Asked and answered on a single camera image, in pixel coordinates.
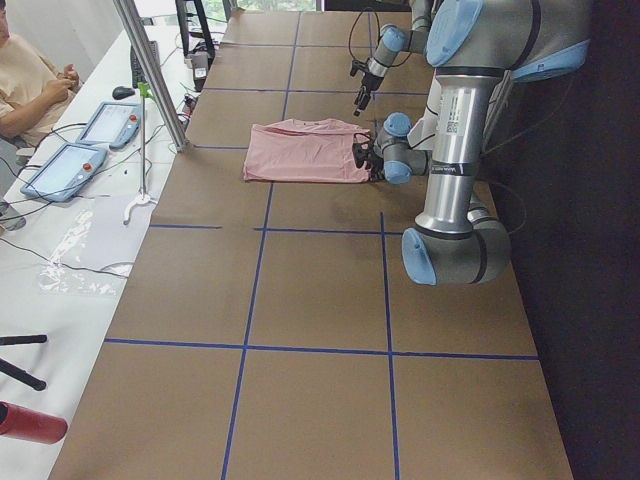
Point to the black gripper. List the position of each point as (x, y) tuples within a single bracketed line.
[(368, 156), (367, 81)]

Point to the pink printed t-shirt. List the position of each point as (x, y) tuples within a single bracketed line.
[(304, 151)]

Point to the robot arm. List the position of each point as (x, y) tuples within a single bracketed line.
[(472, 46), (392, 40)]

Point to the blue tape grid lines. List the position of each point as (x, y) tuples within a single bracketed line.
[(270, 331)]

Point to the black keyboard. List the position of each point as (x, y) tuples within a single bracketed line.
[(137, 73)]

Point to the metal reacher grabber tool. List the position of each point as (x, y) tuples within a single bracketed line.
[(143, 197)]

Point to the black computer mouse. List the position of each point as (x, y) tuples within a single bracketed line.
[(122, 92)]

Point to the far teach pendant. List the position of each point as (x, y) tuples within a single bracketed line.
[(112, 123)]

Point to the teach pendant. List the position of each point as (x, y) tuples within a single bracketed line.
[(112, 123), (65, 172)]

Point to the near teach pendant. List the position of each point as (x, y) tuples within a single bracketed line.
[(65, 172)]

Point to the clear plastic bag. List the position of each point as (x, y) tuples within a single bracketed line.
[(78, 264)]

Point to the seated person beige shirt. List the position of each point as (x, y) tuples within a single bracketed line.
[(34, 92)]

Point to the red cylinder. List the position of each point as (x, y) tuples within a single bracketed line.
[(22, 423)]

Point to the aluminium frame post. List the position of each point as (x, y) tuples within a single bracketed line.
[(139, 40)]

